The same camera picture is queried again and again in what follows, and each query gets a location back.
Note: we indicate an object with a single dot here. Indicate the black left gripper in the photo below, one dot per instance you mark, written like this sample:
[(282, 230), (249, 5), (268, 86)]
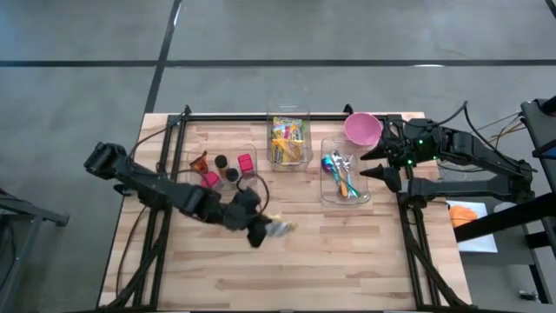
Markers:
[(243, 213)]

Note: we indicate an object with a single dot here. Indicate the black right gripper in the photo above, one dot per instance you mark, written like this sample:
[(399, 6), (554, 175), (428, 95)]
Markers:
[(412, 143)]

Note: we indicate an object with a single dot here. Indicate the grey yellow ramen packet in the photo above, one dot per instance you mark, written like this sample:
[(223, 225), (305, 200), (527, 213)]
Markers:
[(280, 228)]

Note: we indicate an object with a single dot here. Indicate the iridescent rainbow spoon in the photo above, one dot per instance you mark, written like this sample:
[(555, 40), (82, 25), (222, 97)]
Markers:
[(326, 162)]

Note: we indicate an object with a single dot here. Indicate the small red packet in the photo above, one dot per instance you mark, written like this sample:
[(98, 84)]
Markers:
[(210, 179)]

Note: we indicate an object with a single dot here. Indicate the orange spice jar black cap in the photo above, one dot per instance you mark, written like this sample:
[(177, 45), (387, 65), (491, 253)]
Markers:
[(220, 161)]

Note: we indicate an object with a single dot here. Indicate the creamy chicken yellow ramen packet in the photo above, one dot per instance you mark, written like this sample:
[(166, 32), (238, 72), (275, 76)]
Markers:
[(286, 152)]

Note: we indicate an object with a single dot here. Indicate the orange taco seasoning packet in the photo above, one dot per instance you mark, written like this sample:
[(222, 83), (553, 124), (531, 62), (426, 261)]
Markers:
[(200, 163)]

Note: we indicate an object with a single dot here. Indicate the beef flavour ramen packet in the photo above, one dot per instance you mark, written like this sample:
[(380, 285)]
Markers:
[(296, 130)]

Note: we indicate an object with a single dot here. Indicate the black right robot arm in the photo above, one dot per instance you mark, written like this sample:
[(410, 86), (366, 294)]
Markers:
[(478, 187)]

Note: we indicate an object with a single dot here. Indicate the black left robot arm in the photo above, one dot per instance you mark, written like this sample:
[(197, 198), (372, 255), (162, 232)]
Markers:
[(152, 191)]

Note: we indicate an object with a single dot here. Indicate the pink plastic bowl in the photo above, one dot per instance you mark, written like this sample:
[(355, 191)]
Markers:
[(363, 129)]

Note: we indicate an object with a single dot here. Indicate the clear plastic storage bin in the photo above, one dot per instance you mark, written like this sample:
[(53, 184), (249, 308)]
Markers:
[(193, 182), (360, 202), (289, 167)]

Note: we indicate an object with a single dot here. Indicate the orange cloth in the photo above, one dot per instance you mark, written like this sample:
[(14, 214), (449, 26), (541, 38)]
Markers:
[(462, 216)]

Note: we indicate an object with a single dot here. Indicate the lime shrimp ramen packet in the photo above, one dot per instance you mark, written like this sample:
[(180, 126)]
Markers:
[(280, 126)]

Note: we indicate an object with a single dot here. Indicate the white paper sheet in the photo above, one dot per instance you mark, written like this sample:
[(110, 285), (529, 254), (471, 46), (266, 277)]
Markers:
[(478, 243)]

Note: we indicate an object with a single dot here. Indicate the black side stand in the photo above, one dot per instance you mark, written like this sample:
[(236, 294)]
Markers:
[(543, 126)]

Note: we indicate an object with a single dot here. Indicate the black aluminium table frame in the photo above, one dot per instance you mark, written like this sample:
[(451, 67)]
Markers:
[(226, 117)]

